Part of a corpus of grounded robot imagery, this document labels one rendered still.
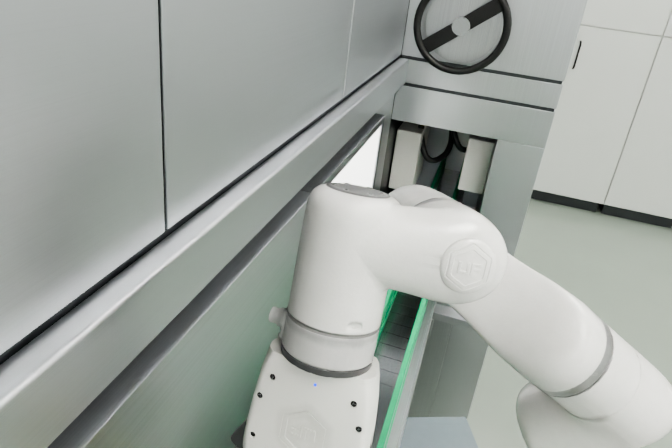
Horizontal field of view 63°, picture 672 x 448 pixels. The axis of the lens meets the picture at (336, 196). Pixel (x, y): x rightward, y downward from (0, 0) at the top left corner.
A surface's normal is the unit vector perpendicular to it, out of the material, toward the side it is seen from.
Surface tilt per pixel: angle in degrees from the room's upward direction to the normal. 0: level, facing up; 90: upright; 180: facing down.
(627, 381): 63
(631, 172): 90
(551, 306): 40
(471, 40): 90
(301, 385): 71
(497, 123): 90
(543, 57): 90
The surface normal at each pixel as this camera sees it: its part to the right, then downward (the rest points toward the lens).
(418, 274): -0.07, 0.39
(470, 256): 0.09, 0.12
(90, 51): 0.95, 0.22
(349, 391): -0.14, 0.07
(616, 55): -0.30, 0.37
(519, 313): -0.55, -0.50
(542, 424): -0.69, -0.07
